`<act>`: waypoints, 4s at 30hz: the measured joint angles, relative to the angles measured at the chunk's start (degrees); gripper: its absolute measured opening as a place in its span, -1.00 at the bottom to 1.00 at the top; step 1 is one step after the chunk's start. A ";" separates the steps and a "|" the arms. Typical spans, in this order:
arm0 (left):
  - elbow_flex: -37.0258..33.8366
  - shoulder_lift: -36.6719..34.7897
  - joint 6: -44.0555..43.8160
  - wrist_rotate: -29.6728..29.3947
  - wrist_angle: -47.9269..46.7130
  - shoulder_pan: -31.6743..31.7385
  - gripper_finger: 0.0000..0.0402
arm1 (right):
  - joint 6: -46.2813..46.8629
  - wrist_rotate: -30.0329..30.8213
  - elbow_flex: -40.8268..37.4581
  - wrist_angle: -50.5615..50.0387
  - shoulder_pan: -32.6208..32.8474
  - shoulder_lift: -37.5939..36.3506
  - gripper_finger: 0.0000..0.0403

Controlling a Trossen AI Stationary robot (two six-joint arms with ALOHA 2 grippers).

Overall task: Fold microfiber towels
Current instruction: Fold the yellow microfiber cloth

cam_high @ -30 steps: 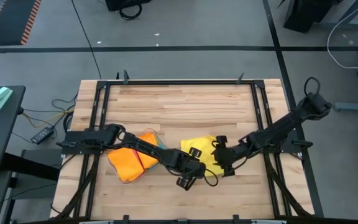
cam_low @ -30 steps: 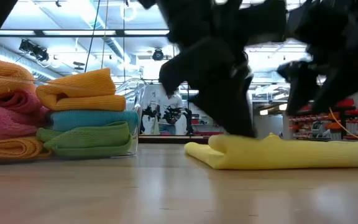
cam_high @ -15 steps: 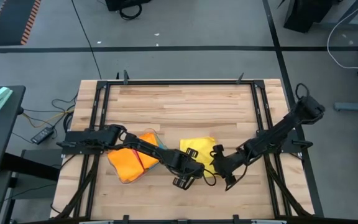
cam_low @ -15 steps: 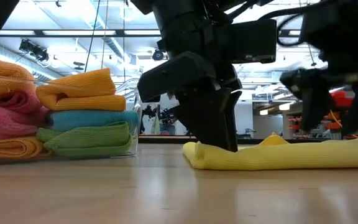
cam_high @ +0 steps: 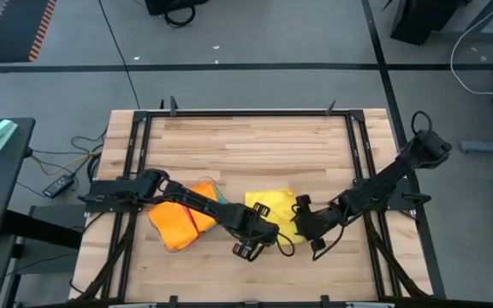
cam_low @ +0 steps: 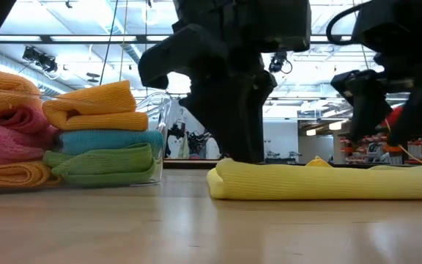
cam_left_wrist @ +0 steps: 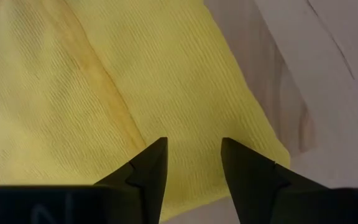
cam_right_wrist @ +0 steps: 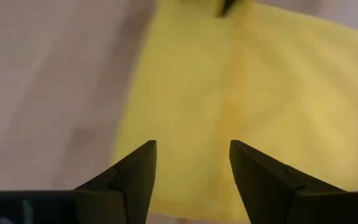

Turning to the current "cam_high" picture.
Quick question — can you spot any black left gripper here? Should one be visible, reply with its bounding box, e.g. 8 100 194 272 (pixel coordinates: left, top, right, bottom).
232 202 281 264

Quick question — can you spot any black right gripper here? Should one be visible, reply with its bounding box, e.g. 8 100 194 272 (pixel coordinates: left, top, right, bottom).
292 194 345 252

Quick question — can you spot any yellow microfiber towel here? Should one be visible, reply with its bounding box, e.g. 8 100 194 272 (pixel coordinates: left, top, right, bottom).
244 188 307 246

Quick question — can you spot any orange microfiber towel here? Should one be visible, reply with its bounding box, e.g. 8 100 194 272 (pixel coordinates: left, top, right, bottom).
147 201 199 253
185 182 220 234

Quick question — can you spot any grey table leg foot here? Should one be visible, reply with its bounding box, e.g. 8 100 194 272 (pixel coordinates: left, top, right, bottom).
459 139 493 155

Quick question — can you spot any grey desk base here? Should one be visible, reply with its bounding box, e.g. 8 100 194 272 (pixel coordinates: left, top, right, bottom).
0 204 87 308

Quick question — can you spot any black power adapter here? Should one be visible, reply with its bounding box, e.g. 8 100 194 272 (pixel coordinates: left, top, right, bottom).
42 173 76 200

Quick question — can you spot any black cabinet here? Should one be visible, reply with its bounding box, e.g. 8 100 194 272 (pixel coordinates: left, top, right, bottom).
389 0 493 46

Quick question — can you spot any black mat orange striped edge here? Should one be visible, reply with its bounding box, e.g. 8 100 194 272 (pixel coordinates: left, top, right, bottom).
0 0 58 65

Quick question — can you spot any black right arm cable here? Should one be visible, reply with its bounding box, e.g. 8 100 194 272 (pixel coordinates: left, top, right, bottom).
312 224 346 262

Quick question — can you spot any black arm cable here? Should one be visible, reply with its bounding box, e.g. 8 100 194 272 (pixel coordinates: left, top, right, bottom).
275 233 296 258
312 224 346 262

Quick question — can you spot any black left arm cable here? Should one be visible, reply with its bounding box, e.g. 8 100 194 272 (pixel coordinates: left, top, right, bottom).
275 233 296 258

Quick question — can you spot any black coiled cable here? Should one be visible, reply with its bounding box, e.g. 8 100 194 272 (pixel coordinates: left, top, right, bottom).
69 127 109 184

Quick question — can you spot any yellow cable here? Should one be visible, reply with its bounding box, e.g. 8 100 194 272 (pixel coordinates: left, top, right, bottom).
30 149 103 177

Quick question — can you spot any white cable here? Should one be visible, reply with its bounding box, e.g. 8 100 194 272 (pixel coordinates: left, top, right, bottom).
449 0 493 96

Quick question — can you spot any long black cable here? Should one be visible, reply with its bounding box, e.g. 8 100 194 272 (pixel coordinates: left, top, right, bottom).
98 0 141 110

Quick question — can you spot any black box with cable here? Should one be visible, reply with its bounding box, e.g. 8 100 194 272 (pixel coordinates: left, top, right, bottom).
144 0 210 29

